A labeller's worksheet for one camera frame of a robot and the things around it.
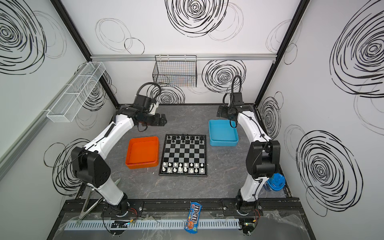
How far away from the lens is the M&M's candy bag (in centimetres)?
69

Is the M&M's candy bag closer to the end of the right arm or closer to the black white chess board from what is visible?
the black white chess board

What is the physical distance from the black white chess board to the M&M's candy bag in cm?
15

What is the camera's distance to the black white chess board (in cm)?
86

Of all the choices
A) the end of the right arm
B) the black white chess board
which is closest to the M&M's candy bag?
the black white chess board
